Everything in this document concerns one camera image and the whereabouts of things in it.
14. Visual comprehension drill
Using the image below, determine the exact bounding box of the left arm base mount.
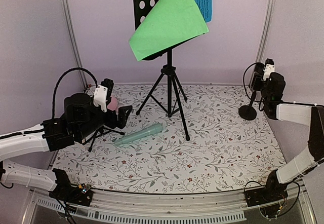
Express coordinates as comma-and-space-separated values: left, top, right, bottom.
49, 168, 94, 220

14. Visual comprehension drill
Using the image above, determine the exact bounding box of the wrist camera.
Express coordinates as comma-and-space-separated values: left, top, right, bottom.
93, 78, 114, 113
263, 58, 275, 81

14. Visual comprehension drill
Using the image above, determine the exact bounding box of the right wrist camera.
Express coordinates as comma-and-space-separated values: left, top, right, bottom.
263, 58, 275, 81

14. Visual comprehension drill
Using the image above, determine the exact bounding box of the left metal frame post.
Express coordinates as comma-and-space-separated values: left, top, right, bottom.
57, 0, 87, 83

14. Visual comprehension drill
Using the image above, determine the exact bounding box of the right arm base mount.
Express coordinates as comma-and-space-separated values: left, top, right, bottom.
244, 170, 288, 219

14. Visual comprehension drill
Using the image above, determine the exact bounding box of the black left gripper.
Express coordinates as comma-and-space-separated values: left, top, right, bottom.
76, 105, 133, 140

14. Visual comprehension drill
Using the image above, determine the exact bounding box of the green paper sheet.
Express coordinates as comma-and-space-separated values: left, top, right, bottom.
129, 0, 209, 61

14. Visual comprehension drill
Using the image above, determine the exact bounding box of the front metal rail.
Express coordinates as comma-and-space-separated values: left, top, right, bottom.
22, 182, 317, 223

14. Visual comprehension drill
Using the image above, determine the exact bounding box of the pink round pad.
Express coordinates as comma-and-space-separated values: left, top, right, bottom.
107, 96, 118, 111

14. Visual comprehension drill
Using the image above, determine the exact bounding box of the mint green toy microphone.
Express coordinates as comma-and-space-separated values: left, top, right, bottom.
114, 124, 163, 146

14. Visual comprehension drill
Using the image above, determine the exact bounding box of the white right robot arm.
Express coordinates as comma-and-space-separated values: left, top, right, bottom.
258, 64, 323, 202

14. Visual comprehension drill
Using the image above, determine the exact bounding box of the black small tripod mic stand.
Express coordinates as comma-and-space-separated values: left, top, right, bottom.
84, 126, 125, 152

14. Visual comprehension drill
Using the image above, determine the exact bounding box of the black tripod music stand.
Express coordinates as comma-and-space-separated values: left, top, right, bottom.
133, 0, 193, 140

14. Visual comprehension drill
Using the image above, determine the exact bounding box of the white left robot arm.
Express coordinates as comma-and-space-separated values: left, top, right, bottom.
1, 93, 133, 201

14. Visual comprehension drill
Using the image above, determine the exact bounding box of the right metal frame post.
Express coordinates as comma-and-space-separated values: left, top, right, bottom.
249, 0, 278, 88

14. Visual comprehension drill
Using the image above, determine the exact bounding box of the metal frame post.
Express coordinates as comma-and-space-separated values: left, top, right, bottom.
57, 0, 87, 83
249, 0, 278, 88

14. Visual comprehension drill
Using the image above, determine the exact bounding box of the floral patterned table mat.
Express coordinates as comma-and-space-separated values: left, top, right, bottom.
54, 85, 285, 194

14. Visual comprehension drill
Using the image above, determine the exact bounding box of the black round-base mic stand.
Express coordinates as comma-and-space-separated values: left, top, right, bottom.
238, 90, 257, 121

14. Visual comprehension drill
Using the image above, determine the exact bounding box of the black braided left cable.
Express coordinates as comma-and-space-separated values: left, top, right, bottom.
52, 67, 99, 120

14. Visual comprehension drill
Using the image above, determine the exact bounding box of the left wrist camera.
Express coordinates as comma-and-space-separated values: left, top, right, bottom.
93, 78, 114, 113

